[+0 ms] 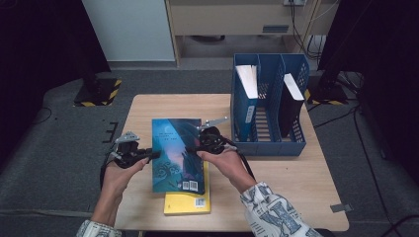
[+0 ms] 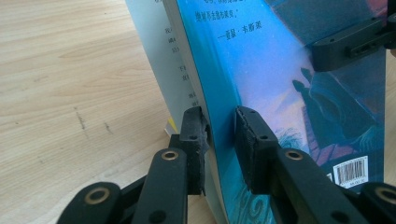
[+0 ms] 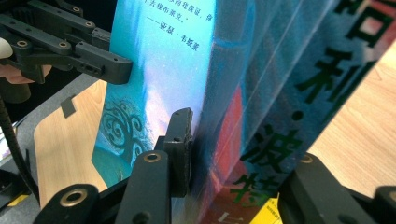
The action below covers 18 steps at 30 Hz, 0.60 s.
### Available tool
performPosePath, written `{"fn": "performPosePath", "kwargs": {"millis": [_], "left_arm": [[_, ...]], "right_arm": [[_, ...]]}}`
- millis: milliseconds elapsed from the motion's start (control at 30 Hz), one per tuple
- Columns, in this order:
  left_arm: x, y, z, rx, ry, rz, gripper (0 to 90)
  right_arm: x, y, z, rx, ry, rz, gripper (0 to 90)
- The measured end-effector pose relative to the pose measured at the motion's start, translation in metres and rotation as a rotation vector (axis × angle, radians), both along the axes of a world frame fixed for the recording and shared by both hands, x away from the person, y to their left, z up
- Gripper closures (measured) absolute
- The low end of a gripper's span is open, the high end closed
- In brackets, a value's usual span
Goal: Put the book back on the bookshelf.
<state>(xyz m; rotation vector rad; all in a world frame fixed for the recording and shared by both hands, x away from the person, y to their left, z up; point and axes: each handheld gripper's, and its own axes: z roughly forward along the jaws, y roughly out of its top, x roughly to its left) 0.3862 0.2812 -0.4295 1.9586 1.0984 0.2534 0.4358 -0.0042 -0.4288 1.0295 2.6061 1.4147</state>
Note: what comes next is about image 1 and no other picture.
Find beige wooden cabinet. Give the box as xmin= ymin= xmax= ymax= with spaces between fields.
xmin=164 ymin=0 xmax=340 ymax=68

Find white panel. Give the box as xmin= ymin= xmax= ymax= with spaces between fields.
xmin=81 ymin=0 xmax=176 ymax=62

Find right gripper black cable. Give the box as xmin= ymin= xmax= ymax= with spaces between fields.
xmin=221 ymin=137 xmax=257 ymax=182

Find person's right hand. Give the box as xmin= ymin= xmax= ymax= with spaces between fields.
xmin=196 ymin=149 xmax=253 ymax=195

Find grey tape piece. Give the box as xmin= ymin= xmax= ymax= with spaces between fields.
xmin=330 ymin=202 xmax=354 ymax=213

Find long black floor cable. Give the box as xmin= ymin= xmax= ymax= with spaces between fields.
xmin=312 ymin=104 xmax=396 ymax=231

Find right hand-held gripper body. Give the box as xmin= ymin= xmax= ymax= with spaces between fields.
xmin=196 ymin=117 xmax=229 ymax=155

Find black hanging cables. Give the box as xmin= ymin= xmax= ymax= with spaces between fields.
xmin=290 ymin=0 xmax=330 ymax=62

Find black striped stand base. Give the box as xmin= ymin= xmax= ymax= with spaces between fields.
xmin=72 ymin=72 xmax=123 ymax=108
xmin=304 ymin=73 xmax=350 ymax=107

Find black book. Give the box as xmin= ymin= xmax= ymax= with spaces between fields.
xmin=279 ymin=72 xmax=305 ymax=138

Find yellow book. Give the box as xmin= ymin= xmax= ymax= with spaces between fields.
xmin=163 ymin=161 xmax=211 ymax=216

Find grey rectangular label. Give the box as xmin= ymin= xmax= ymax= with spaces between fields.
xmin=262 ymin=24 xmax=290 ymax=34

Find person's left hand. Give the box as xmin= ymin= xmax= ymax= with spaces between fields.
xmin=100 ymin=157 xmax=150 ymax=201

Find teal illustrated book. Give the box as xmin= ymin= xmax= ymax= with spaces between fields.
xmin=151 ymin=118 xmax=206 ymax=196

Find thin black floor cable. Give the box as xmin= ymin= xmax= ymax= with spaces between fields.
xmin=31 ymin=107 xmax=53 ymax=125

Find black curtain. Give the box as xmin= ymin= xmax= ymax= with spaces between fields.
xmin=0 ymin=0 xmax=112 ymax=166
xmin=317 ymin=0 xmax=419 ymax=186

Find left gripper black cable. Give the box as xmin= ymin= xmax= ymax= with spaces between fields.
xmin=99 ymin=151 xmax=117 ymax=191

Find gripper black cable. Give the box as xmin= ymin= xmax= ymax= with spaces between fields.
xmin=221 ymin=137 xmax=257 ymax=182
xmin=99 ymin=151 xmax=117 ymax=191

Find blue file rack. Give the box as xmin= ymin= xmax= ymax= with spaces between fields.
xmin=230 ymin=53 xmax=310 ymax=157

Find light blue book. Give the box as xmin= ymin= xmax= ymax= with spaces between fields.
xmin=235 ymin=64 xmax=260 ymax=142

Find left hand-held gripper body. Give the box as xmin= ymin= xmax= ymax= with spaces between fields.
xmin=112 ymin=131 xmax=146 ymax=170

